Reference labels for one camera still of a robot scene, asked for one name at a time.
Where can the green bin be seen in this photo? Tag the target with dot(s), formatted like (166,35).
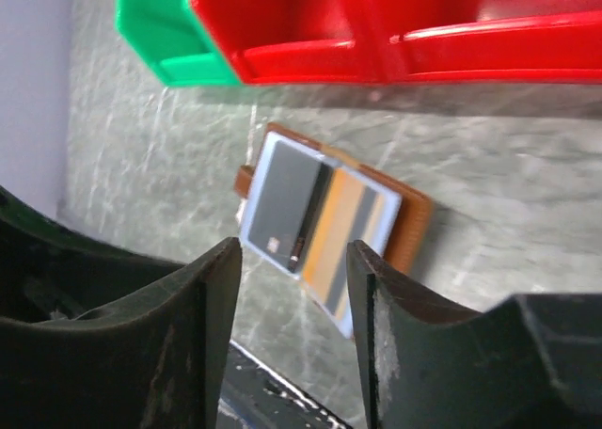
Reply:
(172,42)

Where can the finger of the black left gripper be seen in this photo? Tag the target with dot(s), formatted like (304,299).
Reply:
(51,272)

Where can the red bin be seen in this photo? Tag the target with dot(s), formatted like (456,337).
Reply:
(295,41)
(479,40)

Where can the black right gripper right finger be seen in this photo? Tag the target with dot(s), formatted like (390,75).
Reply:
(532,361)

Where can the red bin right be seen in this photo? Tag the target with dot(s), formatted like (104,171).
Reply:
(479,40)

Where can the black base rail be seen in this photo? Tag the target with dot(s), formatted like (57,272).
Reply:
(255,396)

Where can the red bin middle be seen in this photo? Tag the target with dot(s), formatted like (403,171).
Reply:
(295,41)

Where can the gold striped credit card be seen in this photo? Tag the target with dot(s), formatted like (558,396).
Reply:
(355,208)

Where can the black VIP credit card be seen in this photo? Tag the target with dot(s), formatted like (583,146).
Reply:
(287,190)

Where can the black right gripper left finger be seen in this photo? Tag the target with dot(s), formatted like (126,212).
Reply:
(154,358)

